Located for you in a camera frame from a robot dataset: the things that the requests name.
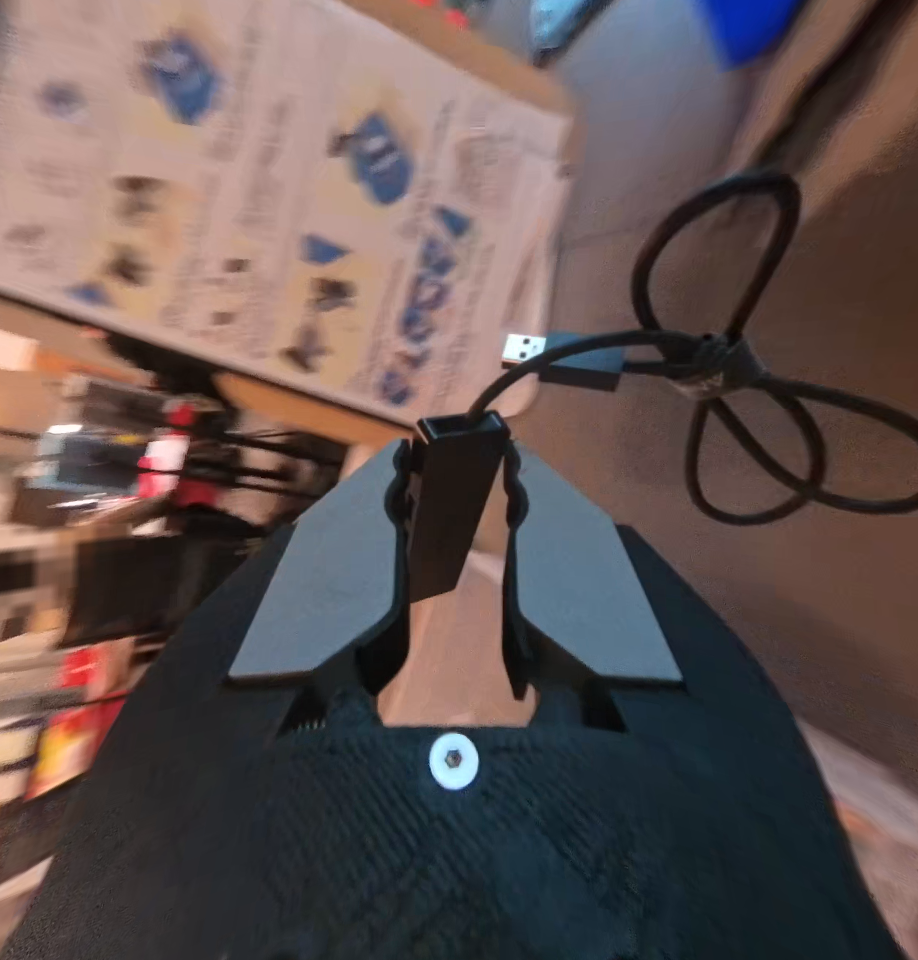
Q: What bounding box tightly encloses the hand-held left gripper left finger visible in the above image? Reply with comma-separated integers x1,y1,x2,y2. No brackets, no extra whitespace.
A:
226,438,416,697

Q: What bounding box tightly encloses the instruction sheet on wooden board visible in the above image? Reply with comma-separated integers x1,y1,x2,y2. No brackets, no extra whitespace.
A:
0,0,577,445

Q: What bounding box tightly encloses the black usb hub cable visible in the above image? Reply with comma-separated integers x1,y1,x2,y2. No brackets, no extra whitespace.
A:
470,171,918,526

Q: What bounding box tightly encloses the blue plastic bin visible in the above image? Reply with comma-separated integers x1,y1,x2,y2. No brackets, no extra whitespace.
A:
691,0,806,70

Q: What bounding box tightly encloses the black usb hub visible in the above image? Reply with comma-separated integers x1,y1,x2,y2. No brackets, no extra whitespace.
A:
406,411,514,606

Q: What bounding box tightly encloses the orange traffic cone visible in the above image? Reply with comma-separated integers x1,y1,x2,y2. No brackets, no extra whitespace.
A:
417,0,476,30

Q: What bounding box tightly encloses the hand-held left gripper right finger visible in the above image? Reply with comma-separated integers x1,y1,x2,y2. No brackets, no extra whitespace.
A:
502,441,686,700

